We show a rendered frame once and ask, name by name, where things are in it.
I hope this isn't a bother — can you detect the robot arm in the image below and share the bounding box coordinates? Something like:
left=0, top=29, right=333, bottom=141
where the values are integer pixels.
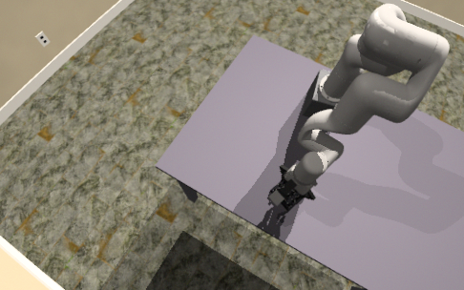
left=293, top=4, right=450, bottom=186

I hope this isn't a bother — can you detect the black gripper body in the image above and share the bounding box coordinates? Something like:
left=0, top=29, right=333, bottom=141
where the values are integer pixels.
left=285, top=163, right=313, bottom=196

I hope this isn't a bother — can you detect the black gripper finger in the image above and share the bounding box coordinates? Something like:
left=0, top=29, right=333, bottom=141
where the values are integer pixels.
left=298, top=190, right=315, bottom=200
left=280, top=165, right=289, bottom=181

